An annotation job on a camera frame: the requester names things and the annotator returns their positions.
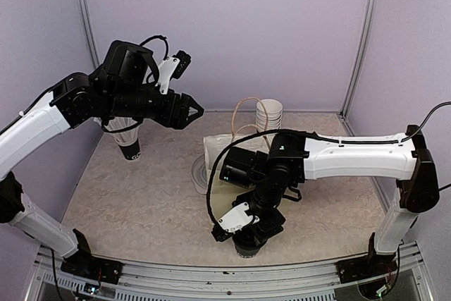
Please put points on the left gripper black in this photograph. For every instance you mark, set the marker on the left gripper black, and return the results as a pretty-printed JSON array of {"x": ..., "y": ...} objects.
[{"x": 178, "y": 120}]

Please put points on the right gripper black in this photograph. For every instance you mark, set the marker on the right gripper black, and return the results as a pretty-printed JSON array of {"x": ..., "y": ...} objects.
[{"x": 270, "y": 228}]

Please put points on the black paper coffee cup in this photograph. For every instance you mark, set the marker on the black paper coffee cup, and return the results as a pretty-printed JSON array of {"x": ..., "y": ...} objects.
[{"x": 247, "y": 252}]

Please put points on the black plastic cup lid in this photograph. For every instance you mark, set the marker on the black plastic cup lid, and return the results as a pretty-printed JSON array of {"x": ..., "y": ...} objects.
[{"x": 246, "y": 239}]

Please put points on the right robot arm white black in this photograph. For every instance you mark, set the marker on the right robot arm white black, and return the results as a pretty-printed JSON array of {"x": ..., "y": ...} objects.
[{"x": 295, "y": 157}]

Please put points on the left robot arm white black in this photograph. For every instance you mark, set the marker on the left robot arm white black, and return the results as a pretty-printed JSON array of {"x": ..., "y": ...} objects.
[{"x": 128, "y": 84}]

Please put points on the grey spiral pattern plate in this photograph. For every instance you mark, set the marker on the grey spiral pattern plate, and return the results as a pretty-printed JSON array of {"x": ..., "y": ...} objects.
[{"x": 198, "y": 174}]

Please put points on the cup of white straws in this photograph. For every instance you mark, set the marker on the cup of white straws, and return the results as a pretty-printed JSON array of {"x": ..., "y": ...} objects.
[{"x": 125, "y": 133}]

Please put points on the stack of paper cups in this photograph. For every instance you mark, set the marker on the stack of paper cups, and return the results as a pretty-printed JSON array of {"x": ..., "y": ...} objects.
[{"x": 269, "y": 113}]

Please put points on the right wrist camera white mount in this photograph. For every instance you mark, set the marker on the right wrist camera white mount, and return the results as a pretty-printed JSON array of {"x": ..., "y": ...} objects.
[{"x": 235, "y": 220}]

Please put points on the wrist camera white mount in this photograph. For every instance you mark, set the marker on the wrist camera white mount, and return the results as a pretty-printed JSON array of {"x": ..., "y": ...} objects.
[
  {"x": 172, "y": 68},
  {"x": 235, "y": 220}
]

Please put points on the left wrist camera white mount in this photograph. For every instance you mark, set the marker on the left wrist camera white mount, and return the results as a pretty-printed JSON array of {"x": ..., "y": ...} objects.
[{"x": 172, "y": 68}]

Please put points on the aluminium front rail frame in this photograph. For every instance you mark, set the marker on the aluminium front rail frame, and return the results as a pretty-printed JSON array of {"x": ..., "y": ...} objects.
[{"x": 318, "y": 280}]

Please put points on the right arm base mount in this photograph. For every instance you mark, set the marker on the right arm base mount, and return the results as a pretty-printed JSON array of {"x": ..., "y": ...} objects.
[{"x": 363, "y": 267}]

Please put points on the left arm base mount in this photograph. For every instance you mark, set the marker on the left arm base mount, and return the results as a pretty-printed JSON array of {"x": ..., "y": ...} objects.
[{"x": 94, "y": 268}]

